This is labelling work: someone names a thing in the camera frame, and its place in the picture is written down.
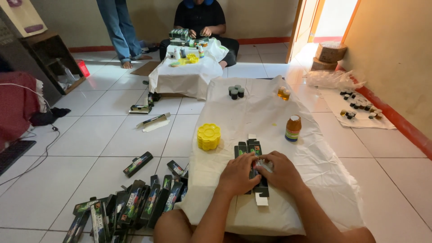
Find open black box white flap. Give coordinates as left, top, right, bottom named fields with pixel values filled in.
left=136, top=112, right=171, bottom=133

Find small upright black box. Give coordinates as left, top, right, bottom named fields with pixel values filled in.
left=147, top=91, right=161, bottom=107

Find red patterned cloth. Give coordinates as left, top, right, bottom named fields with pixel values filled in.
left=0, top=71, right=47, bottom=153

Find person's leg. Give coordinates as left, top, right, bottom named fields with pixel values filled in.
left=337, top=226, right=377, bottom=243
left=153, top=209, right=204, bottom=243

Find pile of black cartons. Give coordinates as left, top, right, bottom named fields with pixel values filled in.
left=62, top=174, right=189, bottom=243

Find person's left leg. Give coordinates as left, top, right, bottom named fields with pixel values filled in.
left=153, top=209, right=204, bottom=243

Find black carton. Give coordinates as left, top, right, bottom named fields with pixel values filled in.
left=234, top=134, right=270, bottom=207

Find person's left hand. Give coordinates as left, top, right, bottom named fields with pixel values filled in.
left=218, top=152, right=262, bottom=198

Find white paper bag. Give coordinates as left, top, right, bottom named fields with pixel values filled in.
left=0, top=0, right=48, bottom=38

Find white cable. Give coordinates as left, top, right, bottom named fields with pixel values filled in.
left=0, top=82, right=52, bottom=113

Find flat brown cardboard sheet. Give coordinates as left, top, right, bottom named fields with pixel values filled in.
left=130, top=60, right=162, bottom=77

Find black folded product box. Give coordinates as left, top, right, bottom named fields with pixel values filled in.
left=167, top=160, right=185, bottom=177
left=129, top=104, right=153, bottom=115
left=123, top=151, right=154, bottom=178

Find red plastic container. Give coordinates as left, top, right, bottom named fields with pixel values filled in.
left=76, top=59, right=91, bottom=78

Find black crumpled cloth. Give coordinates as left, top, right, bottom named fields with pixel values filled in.
left=29, top=107, right=72, bottom=127

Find wrapped brown cardboard box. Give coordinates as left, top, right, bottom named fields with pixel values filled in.
left=315, top=41, right=348, bottom=63
left=310, top=56, right=339, bottom=72

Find person's right hand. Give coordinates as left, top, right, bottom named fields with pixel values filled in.
left=256, top=151, right=306, bottom=197

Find dark wooden shelf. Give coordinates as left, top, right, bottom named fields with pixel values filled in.
left=20, top=32, right=87, bottom=96

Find black cable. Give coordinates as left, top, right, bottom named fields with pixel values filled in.
left=0, top=124, right=61, bottom=187

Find person's right leg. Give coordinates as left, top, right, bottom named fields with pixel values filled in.
left=337, top=226, right=377, bottom=243

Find clear crumpled plastic bag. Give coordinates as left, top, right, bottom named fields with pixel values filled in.
left=303, top=70, right=367, bottom=90

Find yellow flower trays with lid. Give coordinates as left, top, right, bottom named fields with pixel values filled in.
left=170, top=53, right=200, bottom=68

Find large cream table cloth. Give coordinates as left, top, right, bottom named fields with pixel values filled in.
left=175, top=76, right=366, bottom=237

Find stack of yellow flower trays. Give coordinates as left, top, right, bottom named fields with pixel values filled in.
left=197, top=123, right=221, bottom=151

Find dark grey cabinet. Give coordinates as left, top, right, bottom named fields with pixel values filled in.
left=0, top=6, right=63, bottom=106

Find white paper sheet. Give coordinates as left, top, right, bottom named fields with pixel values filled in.
left=318, top=87, right=396, bottom=130

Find amber bottle with white cap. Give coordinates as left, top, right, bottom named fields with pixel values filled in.
left=285, top=115, right=302, bottom=142

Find small white cloth covered table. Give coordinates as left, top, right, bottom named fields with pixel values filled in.
left=148, top=38, right=230, bottom=101

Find group of small jars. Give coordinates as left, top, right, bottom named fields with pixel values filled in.
left=339, top=88, right=384, bottom=121

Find orange wooden door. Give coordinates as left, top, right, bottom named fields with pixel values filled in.
left=286, top=0, right=326, bottom=64

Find stack of finished black boxes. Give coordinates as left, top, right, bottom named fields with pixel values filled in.
left=168, top=28, right=190, bottom=47

